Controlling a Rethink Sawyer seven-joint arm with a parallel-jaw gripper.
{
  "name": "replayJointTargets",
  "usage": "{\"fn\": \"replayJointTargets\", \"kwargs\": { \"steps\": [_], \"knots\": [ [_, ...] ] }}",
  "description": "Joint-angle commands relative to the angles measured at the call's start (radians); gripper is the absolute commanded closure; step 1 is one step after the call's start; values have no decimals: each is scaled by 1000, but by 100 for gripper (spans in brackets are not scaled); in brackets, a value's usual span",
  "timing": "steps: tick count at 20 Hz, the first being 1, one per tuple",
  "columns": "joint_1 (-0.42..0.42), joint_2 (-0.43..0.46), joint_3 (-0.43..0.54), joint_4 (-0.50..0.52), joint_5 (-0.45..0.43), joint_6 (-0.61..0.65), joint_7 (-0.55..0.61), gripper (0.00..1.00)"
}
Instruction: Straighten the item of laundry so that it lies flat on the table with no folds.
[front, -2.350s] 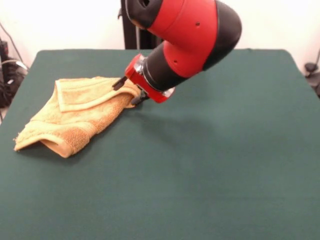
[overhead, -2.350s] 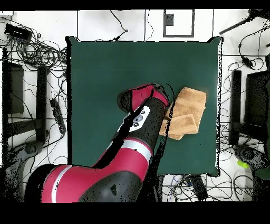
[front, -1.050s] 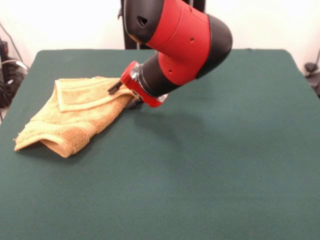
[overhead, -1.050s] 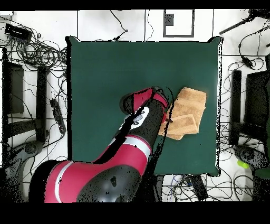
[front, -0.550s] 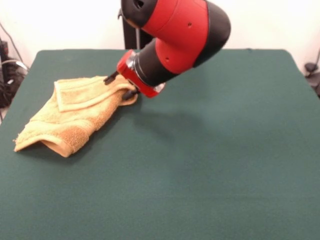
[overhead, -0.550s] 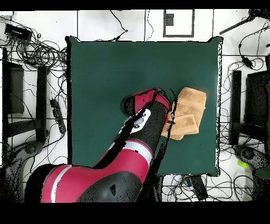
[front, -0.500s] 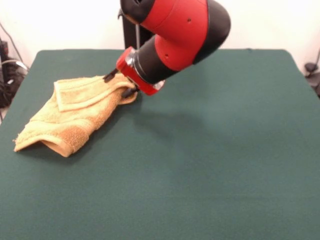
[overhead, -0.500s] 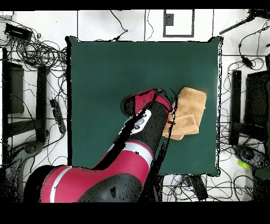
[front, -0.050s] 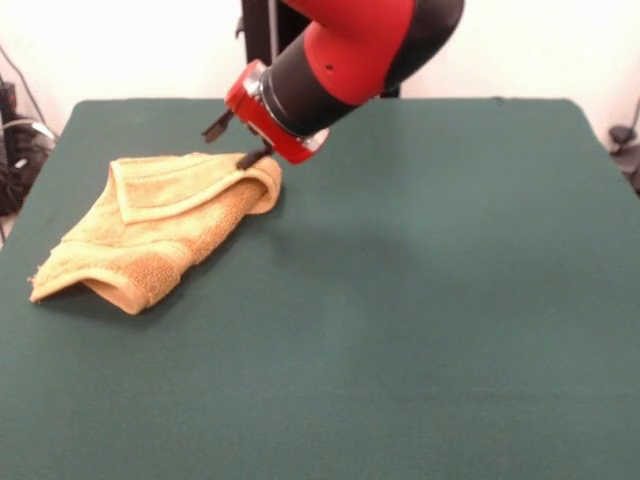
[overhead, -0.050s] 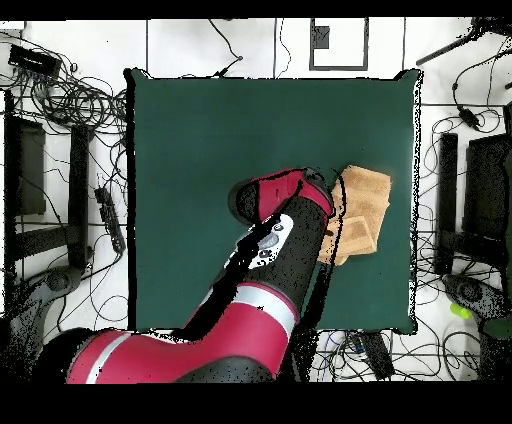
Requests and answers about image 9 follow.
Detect dark green table cloth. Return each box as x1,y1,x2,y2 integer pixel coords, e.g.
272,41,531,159
0,98,640,480

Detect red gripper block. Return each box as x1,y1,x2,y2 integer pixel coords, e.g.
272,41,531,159
201,58,331,171

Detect tan terry towel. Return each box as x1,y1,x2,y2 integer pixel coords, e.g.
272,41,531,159
27,151,284,316

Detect black robot pedestal stand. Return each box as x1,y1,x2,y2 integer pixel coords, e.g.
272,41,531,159
234,0,404,100

